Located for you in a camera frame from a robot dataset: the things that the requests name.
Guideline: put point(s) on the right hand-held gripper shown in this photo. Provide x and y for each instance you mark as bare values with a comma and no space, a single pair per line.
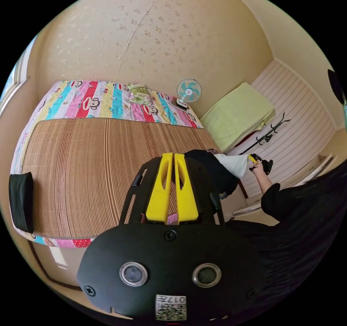
267,166

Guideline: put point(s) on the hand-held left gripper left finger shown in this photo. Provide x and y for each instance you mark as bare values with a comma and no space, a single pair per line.
157,196

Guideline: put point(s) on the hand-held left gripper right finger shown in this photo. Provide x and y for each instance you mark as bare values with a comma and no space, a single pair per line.
187,198

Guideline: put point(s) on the white long sleeve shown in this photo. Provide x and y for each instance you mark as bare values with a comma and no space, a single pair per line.
235,164

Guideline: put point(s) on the person's right forearm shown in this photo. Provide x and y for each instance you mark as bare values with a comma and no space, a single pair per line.
265,182

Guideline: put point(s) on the person's right hand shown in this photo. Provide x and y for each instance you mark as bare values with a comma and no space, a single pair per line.
259,169

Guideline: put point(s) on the black coat stand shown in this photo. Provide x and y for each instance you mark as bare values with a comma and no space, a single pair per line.
267,136

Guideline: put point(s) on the pile of clothes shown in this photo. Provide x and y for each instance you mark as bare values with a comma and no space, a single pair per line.
214,171

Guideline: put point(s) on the light green cloth cover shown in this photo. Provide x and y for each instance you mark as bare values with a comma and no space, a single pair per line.
235,114

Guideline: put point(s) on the bed with woven mat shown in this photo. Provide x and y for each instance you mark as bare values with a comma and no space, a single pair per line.
81,169

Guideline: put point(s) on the person's body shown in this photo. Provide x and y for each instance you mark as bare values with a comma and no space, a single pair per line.
298,228

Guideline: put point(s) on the small teal fan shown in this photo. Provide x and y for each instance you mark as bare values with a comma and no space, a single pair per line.
189,90

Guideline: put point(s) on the green floral pillow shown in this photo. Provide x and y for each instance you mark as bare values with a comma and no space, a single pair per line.
138,94

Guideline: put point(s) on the black garment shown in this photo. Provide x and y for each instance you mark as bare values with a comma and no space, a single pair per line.
21,201

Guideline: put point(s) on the window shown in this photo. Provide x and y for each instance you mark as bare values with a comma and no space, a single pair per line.
12,79

